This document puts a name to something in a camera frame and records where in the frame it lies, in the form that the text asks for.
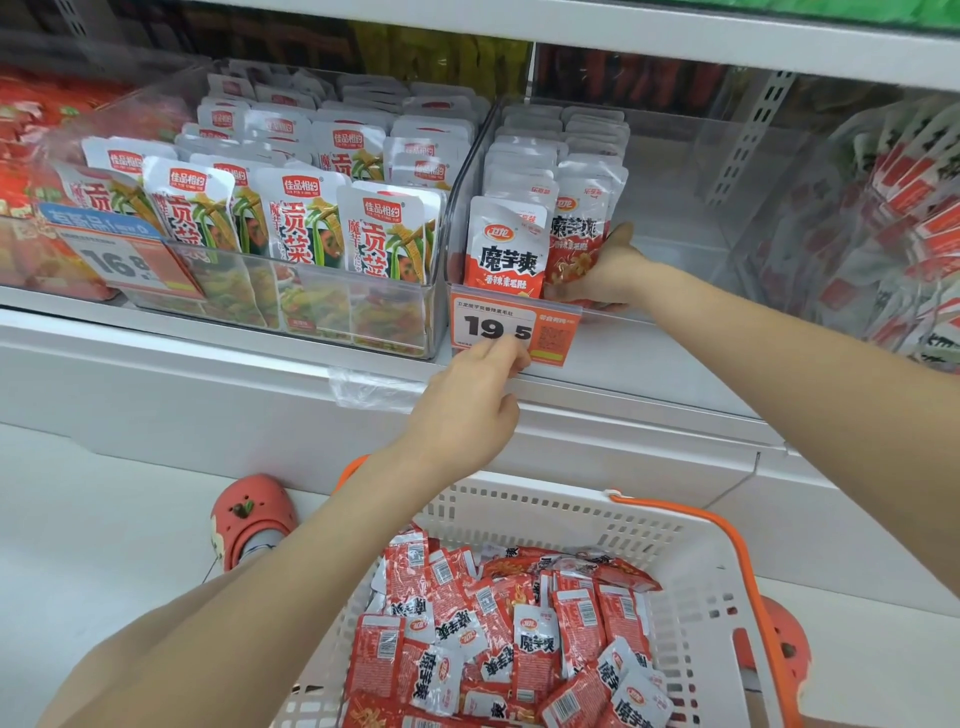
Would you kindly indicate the person's right hand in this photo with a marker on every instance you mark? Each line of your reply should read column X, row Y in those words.
column 615, row 274

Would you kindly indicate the person's left hand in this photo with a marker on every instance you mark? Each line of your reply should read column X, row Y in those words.
column 461, row 416

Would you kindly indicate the person's right thumb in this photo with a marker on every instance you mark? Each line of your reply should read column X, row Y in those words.
column 616, row 240

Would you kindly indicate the person's left thumb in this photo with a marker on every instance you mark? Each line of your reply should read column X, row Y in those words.
column 510, row 418

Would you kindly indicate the red white snack packet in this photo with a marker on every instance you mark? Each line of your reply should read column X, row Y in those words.
column 577, row 232

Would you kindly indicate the person's right forearm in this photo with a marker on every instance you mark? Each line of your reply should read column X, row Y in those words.
column 810, row 397

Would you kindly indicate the person's left forearm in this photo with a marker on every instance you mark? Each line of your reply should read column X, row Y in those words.
column 247, row 622

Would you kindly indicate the clear plastic bin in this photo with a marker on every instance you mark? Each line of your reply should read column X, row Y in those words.
column 825, row 225
column 360, row 315
column 675, row 195

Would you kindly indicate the orange white price tag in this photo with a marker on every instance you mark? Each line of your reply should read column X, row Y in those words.
column 487, row 324

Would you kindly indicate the rows of red white pouches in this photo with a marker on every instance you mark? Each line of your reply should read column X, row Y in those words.
column 510, row 240

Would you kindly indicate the hanging dark red packs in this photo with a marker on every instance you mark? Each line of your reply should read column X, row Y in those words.
column 630, row 79

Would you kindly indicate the white perforated shelf upright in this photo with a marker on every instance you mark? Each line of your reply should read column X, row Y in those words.
column 750, row 135

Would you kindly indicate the pile of small red sachets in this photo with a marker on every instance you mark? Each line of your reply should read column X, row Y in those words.
column 510, row 637

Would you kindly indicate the hanging yellow green packs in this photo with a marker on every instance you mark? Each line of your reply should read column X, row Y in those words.
column 442, row 60

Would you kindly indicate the grey sock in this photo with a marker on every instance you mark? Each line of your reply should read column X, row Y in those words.
column 259, row 541

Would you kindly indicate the red clog shoe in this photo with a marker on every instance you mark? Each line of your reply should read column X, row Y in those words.
column 784, row 637
column 244, row 510

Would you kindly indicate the heap of red white bags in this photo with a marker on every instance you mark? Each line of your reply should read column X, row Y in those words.
column 907, row 225

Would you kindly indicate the rows of green white pouches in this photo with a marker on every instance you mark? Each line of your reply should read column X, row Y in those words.
column 300, row 180

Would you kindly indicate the white store shelf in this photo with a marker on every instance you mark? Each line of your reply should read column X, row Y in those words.
column 187, row 390

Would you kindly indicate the blue orange price tag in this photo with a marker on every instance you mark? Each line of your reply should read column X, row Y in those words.
column 120, row 251

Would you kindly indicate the heap of red orange bags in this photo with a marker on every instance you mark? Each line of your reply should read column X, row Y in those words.
column 37, row 150

